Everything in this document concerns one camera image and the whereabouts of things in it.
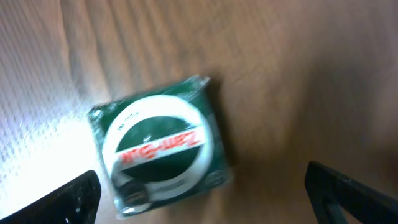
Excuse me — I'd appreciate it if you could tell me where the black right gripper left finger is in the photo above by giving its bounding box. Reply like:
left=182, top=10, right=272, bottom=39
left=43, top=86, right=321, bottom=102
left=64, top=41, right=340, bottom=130
left=1, top=170, right=101, bottom=224

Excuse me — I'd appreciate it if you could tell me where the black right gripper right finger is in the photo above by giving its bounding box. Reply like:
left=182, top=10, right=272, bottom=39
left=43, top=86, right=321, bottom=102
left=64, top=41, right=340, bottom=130
left=305, top=161, right=397, bottom=223

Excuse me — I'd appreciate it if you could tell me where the dark green round-logo box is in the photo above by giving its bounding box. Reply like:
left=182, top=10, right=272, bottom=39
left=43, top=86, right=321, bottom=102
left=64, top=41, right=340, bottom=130
left=88, top=75, right=231, bottom=217

